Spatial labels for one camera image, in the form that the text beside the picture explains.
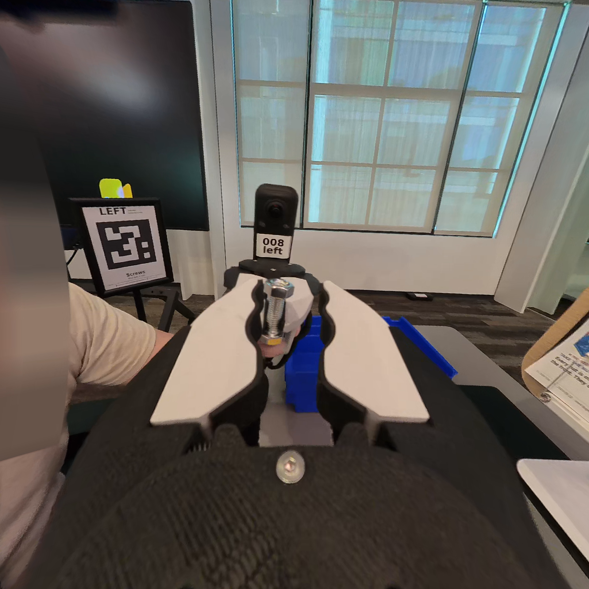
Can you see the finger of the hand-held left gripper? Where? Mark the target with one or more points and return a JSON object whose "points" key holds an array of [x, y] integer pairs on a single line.
{"points": [[299, 313], [239, 285]]}

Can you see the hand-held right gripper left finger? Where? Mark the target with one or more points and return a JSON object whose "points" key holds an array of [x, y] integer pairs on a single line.
{"points": [[211, 363]]}

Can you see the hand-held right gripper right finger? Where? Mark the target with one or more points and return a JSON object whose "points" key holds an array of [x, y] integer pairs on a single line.
{"points": [[368, 363]]}

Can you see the silver hex bolt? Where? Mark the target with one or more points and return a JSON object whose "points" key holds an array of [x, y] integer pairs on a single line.
{"points": [[274, 317]]}

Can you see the silver hex nut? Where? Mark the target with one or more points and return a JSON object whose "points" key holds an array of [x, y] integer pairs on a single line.
{"points": [[269, 340]]}

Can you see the person's left forearm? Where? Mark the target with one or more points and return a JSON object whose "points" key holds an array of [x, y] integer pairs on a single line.
{"points": [[162, 338]]}

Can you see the person's left hand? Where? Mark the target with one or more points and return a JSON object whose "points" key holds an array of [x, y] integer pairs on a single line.
{"points": [[275, 352]]}

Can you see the blue plastic bin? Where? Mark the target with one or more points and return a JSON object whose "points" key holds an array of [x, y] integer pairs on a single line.
{"points": [[303, 382]]}

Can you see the black sign easel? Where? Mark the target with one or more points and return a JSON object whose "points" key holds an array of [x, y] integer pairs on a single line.
{"points": [[172, 306]]}

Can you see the black floor box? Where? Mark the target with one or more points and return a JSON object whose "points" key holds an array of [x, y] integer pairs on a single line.
{"points": [[418, 297]]}

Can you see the person's beige shirt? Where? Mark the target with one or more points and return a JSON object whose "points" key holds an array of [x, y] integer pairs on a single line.
{"points": [[110, 340]]}

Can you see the large grid window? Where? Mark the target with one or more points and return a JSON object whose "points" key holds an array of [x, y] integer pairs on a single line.
{"points": [[349, 129]]}

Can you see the framed blocky marker sign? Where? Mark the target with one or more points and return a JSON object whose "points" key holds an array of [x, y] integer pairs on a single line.
{"points": [[124, 239]]}

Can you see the yellow-green object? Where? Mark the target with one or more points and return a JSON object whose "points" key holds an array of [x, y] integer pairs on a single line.
{"points": [[110, 188]]}

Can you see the instruction sheet on brown board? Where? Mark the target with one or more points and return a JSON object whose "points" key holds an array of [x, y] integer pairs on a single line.
{"points": [[568, 368]]}

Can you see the large dark wall screen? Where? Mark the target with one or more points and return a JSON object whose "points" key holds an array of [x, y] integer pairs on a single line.
{"points": [[152, 115]]}

